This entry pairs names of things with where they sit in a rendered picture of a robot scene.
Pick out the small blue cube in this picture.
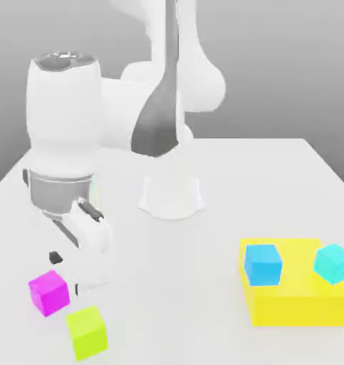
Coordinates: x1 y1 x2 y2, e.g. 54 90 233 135
243 244 283 287

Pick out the large yellow box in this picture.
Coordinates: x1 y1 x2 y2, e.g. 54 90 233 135
237 237 344 328

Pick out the small magenta cube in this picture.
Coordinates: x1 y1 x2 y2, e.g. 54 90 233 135
28 269 71 318

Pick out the small lime cube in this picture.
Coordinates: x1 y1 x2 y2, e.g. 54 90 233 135
65 304 109 362

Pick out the small cyan cube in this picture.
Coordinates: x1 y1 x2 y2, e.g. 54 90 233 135
313 242 344 286

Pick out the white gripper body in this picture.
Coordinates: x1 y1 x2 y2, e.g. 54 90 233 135
45 215 114 288

